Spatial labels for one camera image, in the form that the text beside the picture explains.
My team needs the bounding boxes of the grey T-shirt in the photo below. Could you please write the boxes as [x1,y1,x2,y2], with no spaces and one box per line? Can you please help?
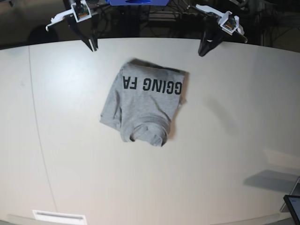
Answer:
[100,59,185,147]

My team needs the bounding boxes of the blue plastic box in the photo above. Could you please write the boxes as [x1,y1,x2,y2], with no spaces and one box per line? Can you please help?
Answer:
[106,0,169,6]

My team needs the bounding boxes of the white flat label strip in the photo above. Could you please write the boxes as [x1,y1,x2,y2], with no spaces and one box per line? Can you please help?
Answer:
[32,210,86,220]

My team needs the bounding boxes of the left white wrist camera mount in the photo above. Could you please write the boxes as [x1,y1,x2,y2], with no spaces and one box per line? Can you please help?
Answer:
[187,4,248,44]

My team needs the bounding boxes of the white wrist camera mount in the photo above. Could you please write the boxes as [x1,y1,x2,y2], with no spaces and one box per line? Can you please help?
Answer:
[45,0,92,31]
[187,4,248,44]

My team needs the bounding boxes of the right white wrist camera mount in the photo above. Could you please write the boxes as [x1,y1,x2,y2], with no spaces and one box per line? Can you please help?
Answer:
[45,0,92,31]

